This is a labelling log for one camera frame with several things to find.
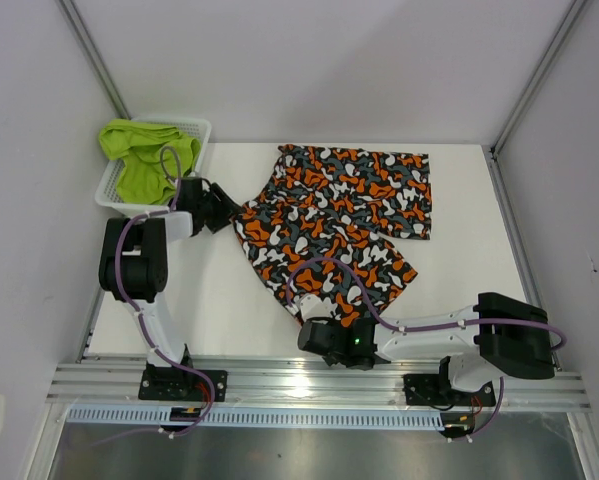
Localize white plastic basket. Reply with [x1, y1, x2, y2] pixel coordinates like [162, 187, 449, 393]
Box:
[95, 115, 211, 217]

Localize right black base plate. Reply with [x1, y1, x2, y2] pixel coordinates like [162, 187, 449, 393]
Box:
[402, 373, 496, 411]

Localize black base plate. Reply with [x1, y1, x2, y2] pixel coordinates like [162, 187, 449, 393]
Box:
[138, 364, 228, 402]
[402, 373, 496, 411]

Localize aluminium frame post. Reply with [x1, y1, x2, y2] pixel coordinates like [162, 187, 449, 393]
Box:
[490, 0, 592, 161]
[56, 0, 131, 119]

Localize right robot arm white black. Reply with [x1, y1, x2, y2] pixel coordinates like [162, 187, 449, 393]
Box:
[297, 292, 559, 404]

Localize slotted cable duct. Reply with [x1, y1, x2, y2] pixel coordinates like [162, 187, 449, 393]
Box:
[67, 404, 444, 432]

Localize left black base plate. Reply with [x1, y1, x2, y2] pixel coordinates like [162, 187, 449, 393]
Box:
[138, 364, 228, 402]

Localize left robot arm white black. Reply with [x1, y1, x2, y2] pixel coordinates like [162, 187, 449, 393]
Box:
[98, 177, 242, 400]

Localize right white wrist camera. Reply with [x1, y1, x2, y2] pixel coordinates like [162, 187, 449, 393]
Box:
[298, 294, 337, 322]

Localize orange camouflage shorts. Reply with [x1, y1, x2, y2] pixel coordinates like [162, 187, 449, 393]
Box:
[232, 144, 433, 327]

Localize left aluminium frame post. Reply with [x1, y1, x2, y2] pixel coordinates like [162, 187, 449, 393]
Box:
[56, 0, 131, 119]

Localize aluminium mounting rail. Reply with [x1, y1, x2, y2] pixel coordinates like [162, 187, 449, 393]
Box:
[46, 356, 591, 413]

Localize green shorts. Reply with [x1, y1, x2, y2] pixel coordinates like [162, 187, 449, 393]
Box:
[98, 119, 202, 205]

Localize right aluminium frame post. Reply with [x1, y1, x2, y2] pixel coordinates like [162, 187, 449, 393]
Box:
[490, 0, 592, 161]

